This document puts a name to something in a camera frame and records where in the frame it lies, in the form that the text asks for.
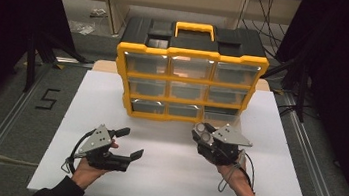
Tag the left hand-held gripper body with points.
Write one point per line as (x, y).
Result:
(95, 142)

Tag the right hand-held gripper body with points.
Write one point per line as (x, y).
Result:
(228, 136)

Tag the small silver oval case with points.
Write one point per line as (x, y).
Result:
(203, 133)

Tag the clear plastic drawer bin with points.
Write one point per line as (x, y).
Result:
(218, 118)

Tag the yellow black organizer cabinet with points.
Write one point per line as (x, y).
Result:
(188, 52)

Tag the person's left hand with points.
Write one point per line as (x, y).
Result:
(86, 174)

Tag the person's right hand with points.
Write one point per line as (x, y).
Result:
(236, 179)

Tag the grid of clear drawers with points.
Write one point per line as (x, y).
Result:
(146, 62)

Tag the black tripod stand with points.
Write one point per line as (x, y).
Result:
(302, 93)
(31, 60)

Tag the clear plastic bag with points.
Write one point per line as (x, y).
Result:
(82, 28)

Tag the small crumpled plastic bag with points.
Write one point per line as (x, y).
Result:
(98, 12)

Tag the beige shelf post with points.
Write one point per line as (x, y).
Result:
(114, 6)

